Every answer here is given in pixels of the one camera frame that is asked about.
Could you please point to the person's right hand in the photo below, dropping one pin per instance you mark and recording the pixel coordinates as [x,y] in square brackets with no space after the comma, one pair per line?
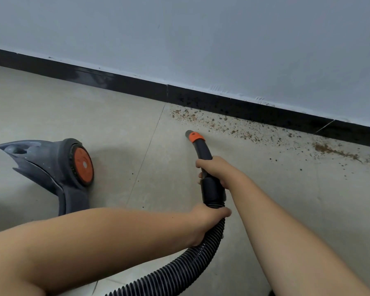
[223,171]

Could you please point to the person's left hand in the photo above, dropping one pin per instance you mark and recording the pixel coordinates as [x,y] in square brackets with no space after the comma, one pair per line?
[205,218]

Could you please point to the brown dirt debris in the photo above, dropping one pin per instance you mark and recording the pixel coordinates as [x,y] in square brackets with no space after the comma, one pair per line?
[185,115]

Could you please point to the grey vacuum cleaner orange knobs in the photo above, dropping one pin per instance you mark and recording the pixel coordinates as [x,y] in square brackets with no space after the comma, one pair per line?
[49,157]

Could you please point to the person's right forearm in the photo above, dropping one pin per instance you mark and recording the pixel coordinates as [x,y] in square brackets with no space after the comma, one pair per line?
[289,243]

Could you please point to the person's left forearm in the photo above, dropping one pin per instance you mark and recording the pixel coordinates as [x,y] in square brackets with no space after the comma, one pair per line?
[89,249]

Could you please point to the black skirting board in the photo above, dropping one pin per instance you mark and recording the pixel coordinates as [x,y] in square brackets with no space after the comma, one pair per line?
[141,87]

